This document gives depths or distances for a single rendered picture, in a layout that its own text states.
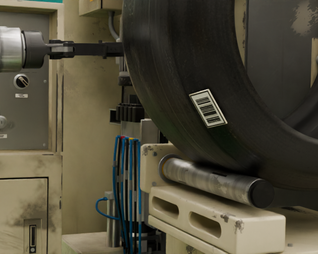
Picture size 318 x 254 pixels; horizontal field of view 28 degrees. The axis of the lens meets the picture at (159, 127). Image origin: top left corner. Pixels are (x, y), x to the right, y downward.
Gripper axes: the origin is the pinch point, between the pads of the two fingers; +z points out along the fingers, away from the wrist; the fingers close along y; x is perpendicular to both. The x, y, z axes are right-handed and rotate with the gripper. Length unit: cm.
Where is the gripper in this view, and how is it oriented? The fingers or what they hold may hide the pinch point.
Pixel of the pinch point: (119, 49)
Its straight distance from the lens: 133.1
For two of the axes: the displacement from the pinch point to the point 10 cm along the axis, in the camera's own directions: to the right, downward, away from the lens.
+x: 0.0, 9.9, 1.2
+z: 9.2, -0.5, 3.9
